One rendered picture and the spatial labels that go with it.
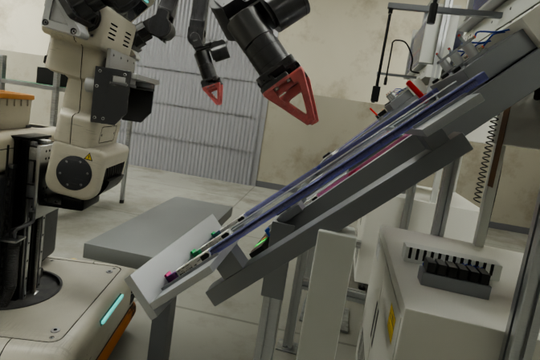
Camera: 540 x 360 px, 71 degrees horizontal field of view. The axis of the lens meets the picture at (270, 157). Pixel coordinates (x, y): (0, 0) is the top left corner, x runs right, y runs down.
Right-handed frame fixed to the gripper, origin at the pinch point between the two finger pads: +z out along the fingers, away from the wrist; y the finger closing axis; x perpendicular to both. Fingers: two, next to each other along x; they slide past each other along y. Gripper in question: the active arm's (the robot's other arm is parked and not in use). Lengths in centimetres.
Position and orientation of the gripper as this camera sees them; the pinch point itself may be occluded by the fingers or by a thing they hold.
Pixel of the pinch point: (310, 118)
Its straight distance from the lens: 60.4
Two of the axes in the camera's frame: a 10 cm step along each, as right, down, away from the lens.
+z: 5.6, 8.3, -0.3
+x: -8.1, 5.6, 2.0
